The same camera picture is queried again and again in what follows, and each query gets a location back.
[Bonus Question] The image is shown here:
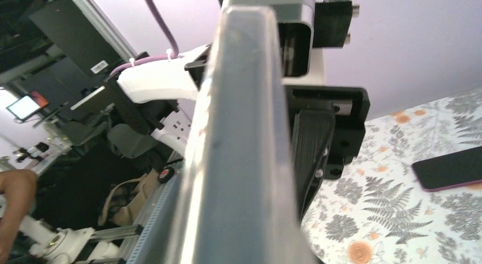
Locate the person forearm in background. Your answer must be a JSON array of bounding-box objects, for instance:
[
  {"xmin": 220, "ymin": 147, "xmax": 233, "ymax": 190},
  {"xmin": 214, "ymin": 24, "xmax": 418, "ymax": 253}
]
[{"xmin": 1, "ymin": 169, "xmax": 37, "ymax": 263}]

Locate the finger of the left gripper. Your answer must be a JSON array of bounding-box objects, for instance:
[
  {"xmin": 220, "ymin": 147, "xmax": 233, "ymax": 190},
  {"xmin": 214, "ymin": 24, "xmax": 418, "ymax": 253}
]
[{"xmin": 292, "ymin": 110, "xmax": 335, "ymax": 221}]

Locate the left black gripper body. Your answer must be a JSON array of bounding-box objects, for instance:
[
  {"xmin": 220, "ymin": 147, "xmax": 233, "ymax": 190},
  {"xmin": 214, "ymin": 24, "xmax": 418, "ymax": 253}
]
[{"xmin": 286, "ymin": 85, "xmax": 370, "ymax": 180}]

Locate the left aluminium corner post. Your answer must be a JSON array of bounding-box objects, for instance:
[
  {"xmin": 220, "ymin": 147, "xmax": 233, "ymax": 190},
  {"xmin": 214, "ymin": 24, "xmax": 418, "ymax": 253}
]
[{"xmin": 72, "ymin": 0, "xmax": 137, "ymax": 61}]

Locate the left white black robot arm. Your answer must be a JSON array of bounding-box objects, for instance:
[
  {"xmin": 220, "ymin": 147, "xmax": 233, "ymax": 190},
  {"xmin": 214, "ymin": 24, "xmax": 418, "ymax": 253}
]
[{"xmin": 105, "ymin": 45, "xmax": 370, "ymax": 216}]

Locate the aluminium rail frame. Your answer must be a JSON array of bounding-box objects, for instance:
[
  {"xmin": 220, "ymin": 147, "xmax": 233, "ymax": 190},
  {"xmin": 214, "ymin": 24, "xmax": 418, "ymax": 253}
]
[{"xmin": 83, "ymin": 176, "xmax": 180, "ymax": 263}]

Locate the floral patterned table mat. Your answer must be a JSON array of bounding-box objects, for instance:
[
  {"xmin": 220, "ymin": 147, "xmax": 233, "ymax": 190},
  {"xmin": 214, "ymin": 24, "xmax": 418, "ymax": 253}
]
[{"xmin": 302, "ymin": 89, "xmax": 481, "ymax": 263}]

